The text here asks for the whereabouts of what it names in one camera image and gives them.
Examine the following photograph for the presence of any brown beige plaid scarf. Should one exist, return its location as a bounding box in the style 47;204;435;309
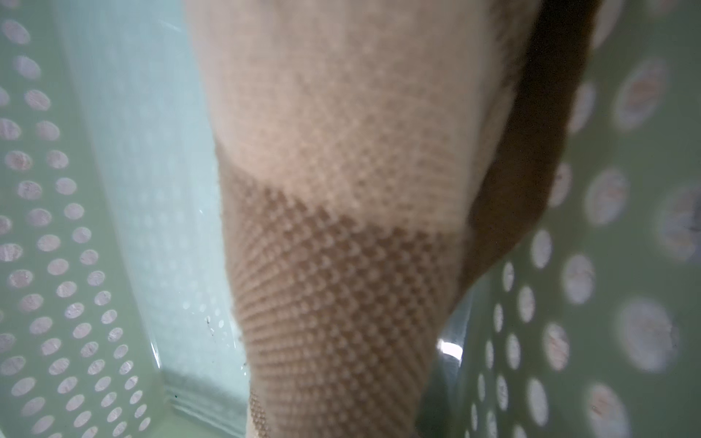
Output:
184;1;601;437

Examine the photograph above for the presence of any mint green plastic basket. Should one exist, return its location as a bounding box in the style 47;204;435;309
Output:
1;1;700;437

